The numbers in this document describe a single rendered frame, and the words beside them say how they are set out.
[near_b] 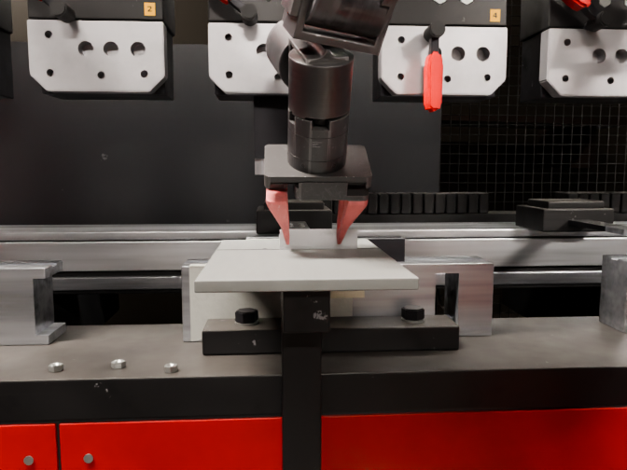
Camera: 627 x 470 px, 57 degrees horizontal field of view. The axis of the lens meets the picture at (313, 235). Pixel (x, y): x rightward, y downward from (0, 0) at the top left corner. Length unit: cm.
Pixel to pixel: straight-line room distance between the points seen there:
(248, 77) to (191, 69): 57
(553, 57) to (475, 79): 10
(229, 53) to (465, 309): 42
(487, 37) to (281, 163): 31
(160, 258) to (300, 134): 51
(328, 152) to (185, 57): 76
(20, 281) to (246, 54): 38
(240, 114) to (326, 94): 74
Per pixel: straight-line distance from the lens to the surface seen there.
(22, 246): 105
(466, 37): 74
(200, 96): 125
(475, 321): 77
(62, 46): 74
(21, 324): 79
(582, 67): 79
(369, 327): 68
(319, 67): 50
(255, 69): 70
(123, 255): 100
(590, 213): 105
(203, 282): 47
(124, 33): 73
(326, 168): 55
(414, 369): 64
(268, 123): 73
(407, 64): 72
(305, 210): 91
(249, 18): 67
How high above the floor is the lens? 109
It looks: 7 degrees down
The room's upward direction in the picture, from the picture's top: straight up
